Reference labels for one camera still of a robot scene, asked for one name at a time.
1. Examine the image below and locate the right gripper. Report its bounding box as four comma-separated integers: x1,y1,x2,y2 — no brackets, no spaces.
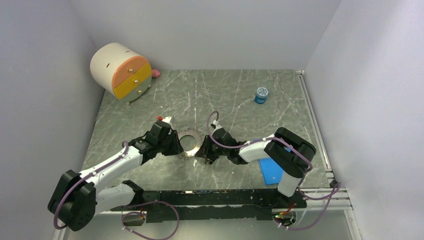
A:
195,134,229,160

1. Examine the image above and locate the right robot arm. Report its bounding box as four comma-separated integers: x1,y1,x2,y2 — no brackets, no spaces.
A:
194,127,317,208

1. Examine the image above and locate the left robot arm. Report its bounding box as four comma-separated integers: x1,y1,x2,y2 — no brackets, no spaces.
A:
47,116,184,231

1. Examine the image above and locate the blue small jar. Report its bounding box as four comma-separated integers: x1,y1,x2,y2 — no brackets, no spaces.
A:
254,86,269,104

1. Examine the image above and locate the pink small object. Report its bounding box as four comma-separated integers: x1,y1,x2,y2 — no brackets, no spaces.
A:
151,69,161,78

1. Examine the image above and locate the round mini drawer cabinet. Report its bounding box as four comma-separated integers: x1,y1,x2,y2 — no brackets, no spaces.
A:
89,42,153,105

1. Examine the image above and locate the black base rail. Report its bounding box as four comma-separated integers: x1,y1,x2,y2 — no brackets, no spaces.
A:
113,188,307,223

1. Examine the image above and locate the side aluminium rail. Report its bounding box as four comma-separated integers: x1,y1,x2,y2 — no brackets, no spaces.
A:
295,70,334,183

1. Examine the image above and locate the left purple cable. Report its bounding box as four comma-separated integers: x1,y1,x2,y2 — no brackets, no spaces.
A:
52,140,181,240

